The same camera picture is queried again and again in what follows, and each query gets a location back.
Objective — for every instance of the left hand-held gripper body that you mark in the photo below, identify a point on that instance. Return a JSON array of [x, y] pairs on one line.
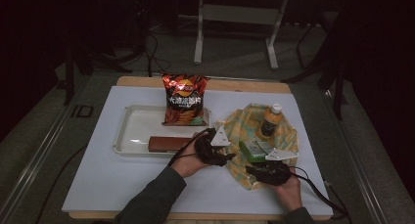
[[208, 152]]

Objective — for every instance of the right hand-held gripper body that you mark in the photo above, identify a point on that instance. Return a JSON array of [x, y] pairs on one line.
[[274, 173]]

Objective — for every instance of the lemon print cloth bag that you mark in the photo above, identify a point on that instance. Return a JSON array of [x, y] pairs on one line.
[[241, 119]]

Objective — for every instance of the brown chocolate bar packet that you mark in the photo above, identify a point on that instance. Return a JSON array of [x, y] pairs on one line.
[[166, 144]]

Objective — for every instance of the orange juice bottle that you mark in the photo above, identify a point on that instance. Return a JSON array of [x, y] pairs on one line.
[[270, 123]]

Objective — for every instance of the red chip bag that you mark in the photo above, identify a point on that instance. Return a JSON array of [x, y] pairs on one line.
[[185, 100]]

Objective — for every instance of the white plastic tray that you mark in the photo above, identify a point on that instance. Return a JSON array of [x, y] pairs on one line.
[[140, 129]]

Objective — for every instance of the person's left hand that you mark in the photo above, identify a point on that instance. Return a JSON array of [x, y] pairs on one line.
[[187, 163]]

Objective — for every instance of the person's right hand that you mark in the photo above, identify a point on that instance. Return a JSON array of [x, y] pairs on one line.
[[290, 194]]

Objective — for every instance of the black metal stand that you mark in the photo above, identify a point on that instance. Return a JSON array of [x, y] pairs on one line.
[[339, 93]]

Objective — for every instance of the white metal stand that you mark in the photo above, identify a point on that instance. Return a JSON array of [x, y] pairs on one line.
[[241, 14]]

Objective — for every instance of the black tripod stand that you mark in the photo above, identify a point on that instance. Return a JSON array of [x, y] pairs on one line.
[[69, 80]]

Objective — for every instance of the metal floor rail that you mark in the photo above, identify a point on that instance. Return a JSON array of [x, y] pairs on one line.
[[362, 181], [32, 162]]

